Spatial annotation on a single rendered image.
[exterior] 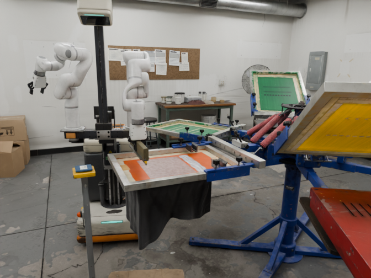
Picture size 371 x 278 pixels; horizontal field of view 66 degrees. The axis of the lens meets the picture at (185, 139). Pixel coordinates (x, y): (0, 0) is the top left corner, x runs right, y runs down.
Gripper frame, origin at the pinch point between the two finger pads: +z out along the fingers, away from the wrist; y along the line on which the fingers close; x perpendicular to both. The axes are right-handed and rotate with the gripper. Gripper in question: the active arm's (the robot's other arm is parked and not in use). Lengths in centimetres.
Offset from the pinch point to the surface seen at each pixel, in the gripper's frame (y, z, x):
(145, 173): -1.9, 14.6, 8.4
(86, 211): 33, 43, -9
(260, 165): -68, 9, 35
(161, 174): -10.8, 14.5, 12.8
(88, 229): 33, 56, -9
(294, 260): -129, 109, 15
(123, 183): 14.8, 10.8, 26.9
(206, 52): -239, -72, -380
